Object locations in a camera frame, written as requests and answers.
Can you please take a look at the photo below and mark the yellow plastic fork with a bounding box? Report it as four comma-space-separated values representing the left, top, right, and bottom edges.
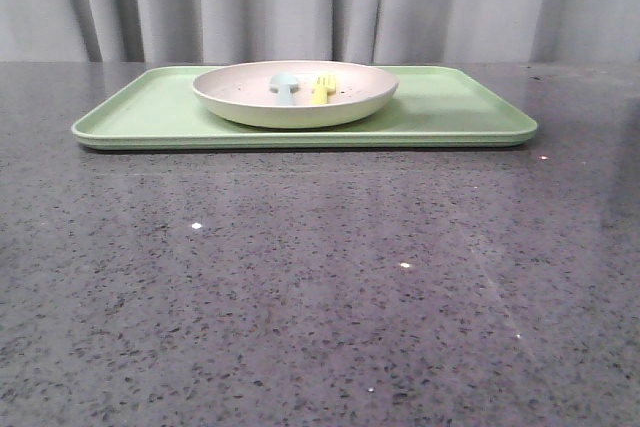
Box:
310, 74, 337, 105

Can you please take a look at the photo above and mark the pale pink speckled plate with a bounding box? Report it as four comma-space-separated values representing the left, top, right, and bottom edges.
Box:
192, 60, 399, 129

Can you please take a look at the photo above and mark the light blue plastic spoon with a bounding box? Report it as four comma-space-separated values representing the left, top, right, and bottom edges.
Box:
269, 71, 299, 106

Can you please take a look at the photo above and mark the light green plastic tray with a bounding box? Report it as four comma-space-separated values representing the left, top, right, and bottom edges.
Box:
71, 66, 537, 150

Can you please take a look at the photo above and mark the grey pleated curtain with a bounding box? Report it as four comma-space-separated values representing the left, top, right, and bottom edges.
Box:
1, 0, 639, 64

